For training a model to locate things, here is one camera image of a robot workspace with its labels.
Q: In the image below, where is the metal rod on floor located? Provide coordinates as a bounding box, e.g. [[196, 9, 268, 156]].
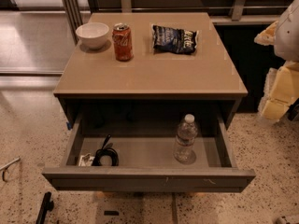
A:
[[0, 157, 21, 182]]

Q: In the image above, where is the grey cabinet with counter top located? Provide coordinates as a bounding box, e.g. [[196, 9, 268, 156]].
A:
[[54, 13, 248, 122]]

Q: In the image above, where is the white ceramic bowl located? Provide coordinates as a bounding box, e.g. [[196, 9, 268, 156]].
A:
[[76, 22, 109, 49]]

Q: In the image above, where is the coiled black cable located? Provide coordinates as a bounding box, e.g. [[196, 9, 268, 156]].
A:
[[92, 133, 120, 167]]

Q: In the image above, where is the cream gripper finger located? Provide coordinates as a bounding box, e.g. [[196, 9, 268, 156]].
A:
[[258, 61, 299, 121], [254, 21, 278, 46]]

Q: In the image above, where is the orange soda can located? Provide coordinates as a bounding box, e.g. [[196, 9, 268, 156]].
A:
[[112, 23, 133, 62]]

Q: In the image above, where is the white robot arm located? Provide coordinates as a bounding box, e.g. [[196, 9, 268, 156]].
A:
[[254, 0, 299, 123]]

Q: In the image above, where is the metal window frame rail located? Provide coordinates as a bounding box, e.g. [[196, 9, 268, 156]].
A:
[[57, 0, 299, 25]]

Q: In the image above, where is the dark blue chip bag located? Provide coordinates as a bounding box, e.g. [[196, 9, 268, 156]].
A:
[[151, 25, 199, 54]]

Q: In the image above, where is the clear plastic water bottle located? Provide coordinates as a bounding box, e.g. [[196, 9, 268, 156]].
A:
[[173, 114, 198, 163]]

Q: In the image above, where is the open grey top drawer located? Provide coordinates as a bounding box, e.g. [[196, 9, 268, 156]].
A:
[[42, 114, 255, 192]]

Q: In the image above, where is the small white packet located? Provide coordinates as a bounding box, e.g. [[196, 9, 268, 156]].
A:
[[78, 153, 94, 166]]

